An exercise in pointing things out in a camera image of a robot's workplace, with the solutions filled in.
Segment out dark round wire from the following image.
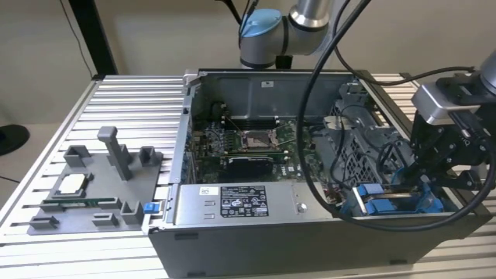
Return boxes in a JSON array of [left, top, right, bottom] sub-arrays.
[[331, 105, 375, 187]]

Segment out black cables behind arm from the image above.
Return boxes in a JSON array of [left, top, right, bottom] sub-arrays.
[[221, 0, 257, 30]]

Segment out thin wire locking lever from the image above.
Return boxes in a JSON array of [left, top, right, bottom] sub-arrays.
[[227, 115, 249, 134]]

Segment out dark grey PC case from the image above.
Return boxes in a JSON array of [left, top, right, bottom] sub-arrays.
[[148, 68, 493, 278]]

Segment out black round base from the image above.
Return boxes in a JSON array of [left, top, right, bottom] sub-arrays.
[[0, 124, 31, 156]]

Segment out CPU socket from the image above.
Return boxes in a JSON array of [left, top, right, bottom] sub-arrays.
[[240, 130, 279, 149]]

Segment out power wire with black connector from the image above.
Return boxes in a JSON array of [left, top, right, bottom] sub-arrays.
[[324, 187, 347, 209]]

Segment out silver CPU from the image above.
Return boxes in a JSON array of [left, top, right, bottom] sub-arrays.
[[56, 176, 87, 195]]

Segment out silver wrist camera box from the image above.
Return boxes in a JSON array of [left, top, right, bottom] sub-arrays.
[[409, 83, 484, 126]]

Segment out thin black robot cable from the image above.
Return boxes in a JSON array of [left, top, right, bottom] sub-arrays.
[[333, 0, 476, 85]]

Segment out black metal post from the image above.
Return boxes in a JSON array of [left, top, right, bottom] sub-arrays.
[[68, 0, 120, 76]]

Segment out grey parts rack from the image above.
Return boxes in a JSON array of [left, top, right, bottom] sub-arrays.
[[27, 126, 164, 236]]

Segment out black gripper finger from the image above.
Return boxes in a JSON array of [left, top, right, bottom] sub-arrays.
[[433, 165, 484, 192], [397, 156, 433, 187]]

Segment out blue disk carrier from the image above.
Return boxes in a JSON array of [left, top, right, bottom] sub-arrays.
[[365, 185, 445, 217]]

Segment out metal socket cover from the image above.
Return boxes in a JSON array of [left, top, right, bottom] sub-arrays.
[[271, 120, 304, 148]]

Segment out silver power supply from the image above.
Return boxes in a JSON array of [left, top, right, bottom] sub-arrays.
[[175, 182, 335, 227]]

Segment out blue data wire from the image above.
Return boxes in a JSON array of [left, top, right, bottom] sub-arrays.
[[389, 166, 413, 188]]

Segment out black graphics card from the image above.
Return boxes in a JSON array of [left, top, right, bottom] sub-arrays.
[[225, 156, 275, 183]]

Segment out green motherboard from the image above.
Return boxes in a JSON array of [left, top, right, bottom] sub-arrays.
[[192, 116, 331, 184]]

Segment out black flat wire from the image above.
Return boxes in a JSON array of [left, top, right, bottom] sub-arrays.
[[376, 138, 415, 183]]

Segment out green RAM stick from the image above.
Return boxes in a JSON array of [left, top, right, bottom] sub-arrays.
[[43, 198, 120, 205]]

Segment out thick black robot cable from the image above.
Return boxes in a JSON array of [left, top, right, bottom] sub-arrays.
[[304, 0, 493, 224]]

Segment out grey metal disk bay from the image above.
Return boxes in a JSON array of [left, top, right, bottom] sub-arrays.
[[316, 83, 445, 217]]

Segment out black RAM slot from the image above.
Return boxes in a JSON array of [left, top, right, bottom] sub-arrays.
[[228, 121, 280, 129], [223, 115, 280, 122]]

